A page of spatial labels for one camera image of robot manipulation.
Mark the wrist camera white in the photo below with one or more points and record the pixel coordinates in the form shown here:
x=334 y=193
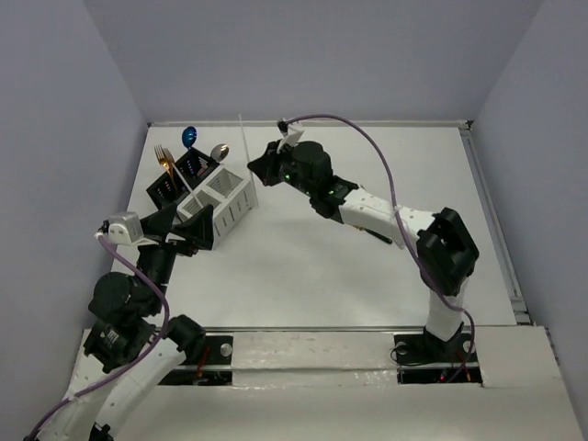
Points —
x=291 y=134
x=124 y=229

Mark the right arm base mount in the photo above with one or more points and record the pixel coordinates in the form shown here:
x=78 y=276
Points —
x=419 y=365

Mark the gold knife black handle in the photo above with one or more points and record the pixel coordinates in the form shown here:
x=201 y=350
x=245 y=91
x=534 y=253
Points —
x=376 y=235

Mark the black utensil container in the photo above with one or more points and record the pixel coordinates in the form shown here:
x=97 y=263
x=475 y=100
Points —
x=195 y=166

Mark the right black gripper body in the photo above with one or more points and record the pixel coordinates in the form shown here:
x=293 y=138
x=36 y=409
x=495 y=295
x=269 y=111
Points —
x=283 y=165

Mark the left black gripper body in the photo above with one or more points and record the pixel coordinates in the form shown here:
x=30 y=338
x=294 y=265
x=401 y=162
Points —
x=167 y=240

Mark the blue metallic spoon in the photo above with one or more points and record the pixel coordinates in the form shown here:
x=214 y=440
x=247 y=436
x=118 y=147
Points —
x=189 y=137

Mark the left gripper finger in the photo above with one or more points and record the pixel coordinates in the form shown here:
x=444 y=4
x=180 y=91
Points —
x=198 y=230
x=158 y=224

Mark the copper fork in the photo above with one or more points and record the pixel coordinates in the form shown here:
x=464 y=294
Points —
x=169 y=166

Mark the white utensil container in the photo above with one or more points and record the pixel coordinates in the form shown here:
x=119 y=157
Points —
x=231 y=196

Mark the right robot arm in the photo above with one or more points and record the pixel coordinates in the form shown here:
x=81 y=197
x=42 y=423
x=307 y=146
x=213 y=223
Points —
x=440 y=243

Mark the gold fork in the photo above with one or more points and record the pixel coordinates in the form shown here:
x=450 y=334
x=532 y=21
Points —
x=159 y=154

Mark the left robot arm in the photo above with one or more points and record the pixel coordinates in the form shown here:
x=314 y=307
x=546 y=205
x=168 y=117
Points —
x=135 y=341

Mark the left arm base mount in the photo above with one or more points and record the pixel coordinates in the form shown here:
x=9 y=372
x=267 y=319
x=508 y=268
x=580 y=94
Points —
x=212 y=368

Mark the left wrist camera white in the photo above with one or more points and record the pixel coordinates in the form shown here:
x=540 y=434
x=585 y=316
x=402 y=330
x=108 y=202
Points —
x=124 y=229

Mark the clear chopstick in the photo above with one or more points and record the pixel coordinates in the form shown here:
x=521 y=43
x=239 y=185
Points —
x=248 y=160
x=185 y=182

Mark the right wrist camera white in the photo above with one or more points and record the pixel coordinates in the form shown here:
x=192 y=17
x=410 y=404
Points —
x=291 y=134

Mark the silver spoon pink handle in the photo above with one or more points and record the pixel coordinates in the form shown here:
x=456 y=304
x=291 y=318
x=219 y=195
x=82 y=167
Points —
x=217 y=154

